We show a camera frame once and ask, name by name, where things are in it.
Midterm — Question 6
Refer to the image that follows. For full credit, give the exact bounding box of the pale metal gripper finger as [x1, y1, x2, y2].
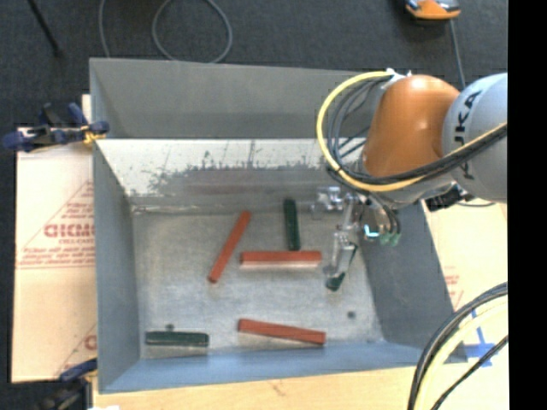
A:
[323, 227, 359, 278]
[310, 185, 345, 213]

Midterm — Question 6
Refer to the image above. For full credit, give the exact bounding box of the dark green flat block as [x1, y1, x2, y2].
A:
[282, 197, 302, 252]
[325, 245, 359, 292]
[144, 330, 210, 349]

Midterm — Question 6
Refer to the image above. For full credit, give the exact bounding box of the red-brown flat block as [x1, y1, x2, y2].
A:
[238, 249, 323, 271]
[237, 318, 327, 347]
[207, 210, 253, 284]

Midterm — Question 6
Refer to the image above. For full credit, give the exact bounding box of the grey metal bin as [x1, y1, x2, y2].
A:
[88, 57, 469, 395]

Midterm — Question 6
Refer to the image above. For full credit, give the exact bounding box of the brown cardboard board, red print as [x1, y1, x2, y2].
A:
[10, 141, 509, 386]

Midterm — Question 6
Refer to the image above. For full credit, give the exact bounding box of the black cylinder on white bracket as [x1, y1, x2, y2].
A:
[425, 186, 470, 212]

